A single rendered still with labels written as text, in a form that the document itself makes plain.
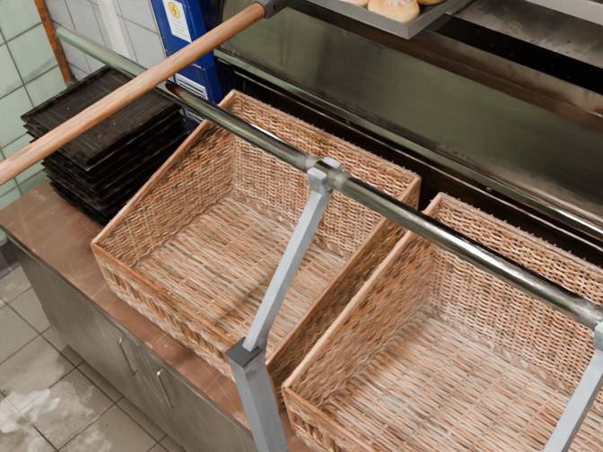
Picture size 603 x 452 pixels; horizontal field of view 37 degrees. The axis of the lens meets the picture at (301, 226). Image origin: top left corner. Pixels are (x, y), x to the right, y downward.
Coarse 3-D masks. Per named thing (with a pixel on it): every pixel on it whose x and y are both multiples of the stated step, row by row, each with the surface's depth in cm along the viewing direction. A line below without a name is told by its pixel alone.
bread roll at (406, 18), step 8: (368, 0) 158; (376, 0) 155; (384, 0) 154; (392, 0) 153; (400, 0) 153; (408, 0) 153; (376, 8) 156; (384, 8) 154; (392, 8) 154; (400, 8) 153; (408, 8) 153; (416, 8) 154; (392, 16) 154; (400, 16) 154; (408, 16) 154; (416, 16) 154
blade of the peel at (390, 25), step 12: (312, 0) 166; (324, 0) 163; (336, 0) 160; (456, 0) 158; (336, 12) 162; (348, 12) 160; (360, 12) 158; (372, 12) 155; (420, 12) 158; (432, 12) 154; (444, 12) 157; (372, 24) 157; (384, 24) 155; (396, 24) 153; (408, 24) 151; (420, 24) 153; (408, 36) 152
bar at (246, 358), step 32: (64, 32) 173; (128, 64) 161; (192, 96) 151; (224, 128) 146; (256, 128) 142; (288, 160) 137; (320, 160) 134; (320, 192) 133; (352, 192) 129; (416, 224) 122; (288, 256) 136; (480, 256) 116; (288, 288) 138; (544, 288) 110; (256, 320) 138; (576, 320) 108; (224, 352) 139; (256, 352) 138; (256, 384) 141; (256, 416) 146; (576, 416) 108; (288, 448) 157
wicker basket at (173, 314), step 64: (192, 192) 210; (256, 192) 215; (384, 192) 185; (128, 256) 204; (192, 256) 207; (256, 256) 205; (320, 256) 202; (384, 256) 179; (192, 320) 176; (320, 320) 171
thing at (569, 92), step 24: (432, 24) 155; (456, 24) 154; (432, 48) 156; (456, 48) 152; (480, 48) 148; (504, 48) 147; (528, 48) 146; (504, 72) 147; (528, 72) 143; (552, 72) 140; (576, 72) 139; (600, 72) 139; (552, 96) 142; (576, 96) 138; (600, 96) 135
